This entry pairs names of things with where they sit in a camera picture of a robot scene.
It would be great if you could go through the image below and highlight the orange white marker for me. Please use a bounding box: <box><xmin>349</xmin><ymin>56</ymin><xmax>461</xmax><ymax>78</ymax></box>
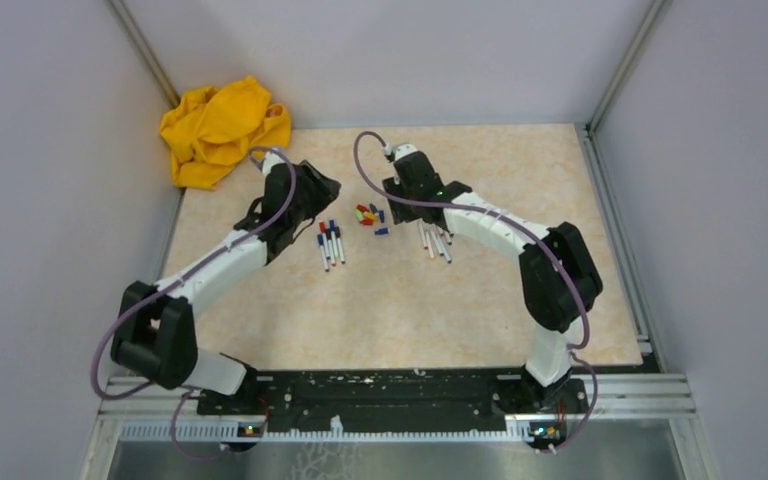
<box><xmin>423</xmin><ymin>229</ymin><xmax>437</xmax><ymax>259</ymax></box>

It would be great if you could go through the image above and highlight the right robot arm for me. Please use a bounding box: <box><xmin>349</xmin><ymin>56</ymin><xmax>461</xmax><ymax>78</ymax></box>
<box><xmin>382</xmin><ymin>143</ymin><xmax>603</xmax><ymax>412</ymax></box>

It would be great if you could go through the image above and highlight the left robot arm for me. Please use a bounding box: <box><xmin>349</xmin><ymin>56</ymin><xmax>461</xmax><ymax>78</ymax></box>
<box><xmin>108</xmin><ymin>158</ymin><xmax>341</xmax><ymax>414</ymax></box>

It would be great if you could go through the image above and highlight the blue capped white marker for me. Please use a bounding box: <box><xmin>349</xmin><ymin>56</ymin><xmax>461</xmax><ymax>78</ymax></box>
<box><xmin>317</xmin><ymin>233</ymin><xmax>331</xmax><ymax>272</ymax></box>

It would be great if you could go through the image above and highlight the yellow crumpled cloth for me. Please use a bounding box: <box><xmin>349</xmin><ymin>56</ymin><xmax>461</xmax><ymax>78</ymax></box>
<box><xmin>158</xmin><ymin>76</ymin><xmax>292</xmax><ymax>190</ymax></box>

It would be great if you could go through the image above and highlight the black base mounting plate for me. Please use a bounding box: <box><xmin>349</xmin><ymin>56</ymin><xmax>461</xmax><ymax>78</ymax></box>
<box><xmin>197</xmin><ymin>367</ymin><xmax>588</xmax><ymax>433</ymax></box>

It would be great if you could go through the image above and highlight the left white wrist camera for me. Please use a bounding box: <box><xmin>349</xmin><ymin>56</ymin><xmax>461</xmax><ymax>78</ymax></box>
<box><xmin>260</xmin><ymin>152</ymin><xmax>283</xmax><ymax>177</ymax></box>

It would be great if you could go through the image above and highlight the slotted cable duct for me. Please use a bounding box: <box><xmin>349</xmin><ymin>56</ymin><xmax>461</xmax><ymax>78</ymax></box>
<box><xmin>120</xmin><ymin>420</ymin><xmax>534</xmax><ymax>443</ymax></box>

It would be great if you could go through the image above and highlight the aluminium frame rail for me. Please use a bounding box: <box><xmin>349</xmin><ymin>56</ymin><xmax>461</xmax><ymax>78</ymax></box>
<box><xmin>97</xmin><ymin>374</ymin><xmax>697</xmax><ymax>420</ymax></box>

